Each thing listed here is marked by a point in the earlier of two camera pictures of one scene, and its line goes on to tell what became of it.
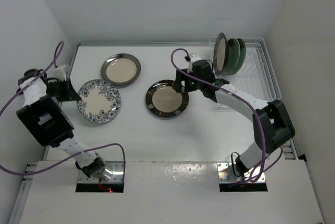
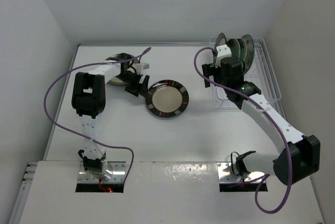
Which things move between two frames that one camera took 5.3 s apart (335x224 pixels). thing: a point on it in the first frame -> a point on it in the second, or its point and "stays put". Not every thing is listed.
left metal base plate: [118, 176] stays put
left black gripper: [70, 93] -> [136, 88]
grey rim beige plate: [120, 69] stays put
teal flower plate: [234, 57] stays put
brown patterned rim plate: [163, 100] stays put
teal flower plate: [242, 55] stays put
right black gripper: [177, 85] -> [210, 69]
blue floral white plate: [100, 101] -> [250, 52]
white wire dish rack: [257, 79] stays put
